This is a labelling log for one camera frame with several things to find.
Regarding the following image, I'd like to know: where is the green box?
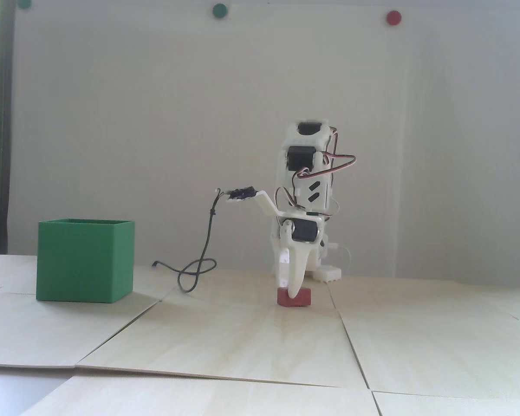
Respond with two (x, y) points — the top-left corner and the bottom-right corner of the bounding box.
(36, 219), (135, 303)

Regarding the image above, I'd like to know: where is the white base cable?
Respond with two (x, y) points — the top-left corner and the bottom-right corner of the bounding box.
(325, 244), (354, 276)

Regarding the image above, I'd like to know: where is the dark window frame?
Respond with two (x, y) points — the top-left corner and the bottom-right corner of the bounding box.
(0, 0), (16, 255)

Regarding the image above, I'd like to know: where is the red white servo wire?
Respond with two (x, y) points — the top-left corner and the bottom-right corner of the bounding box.
(277, 126), (358, 213)

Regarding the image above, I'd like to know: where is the black camera cable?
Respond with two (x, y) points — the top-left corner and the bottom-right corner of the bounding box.
(153, 186), (232, 294)

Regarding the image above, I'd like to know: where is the red block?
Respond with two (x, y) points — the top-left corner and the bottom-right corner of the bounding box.
(277, 286), (311, 307)

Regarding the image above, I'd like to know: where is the white gripper-mounted camera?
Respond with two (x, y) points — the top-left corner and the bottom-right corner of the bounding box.
(224, 185), (306, 217)

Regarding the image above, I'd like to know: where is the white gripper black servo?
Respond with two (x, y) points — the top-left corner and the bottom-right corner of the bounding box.
(271, 212), (323, 300)

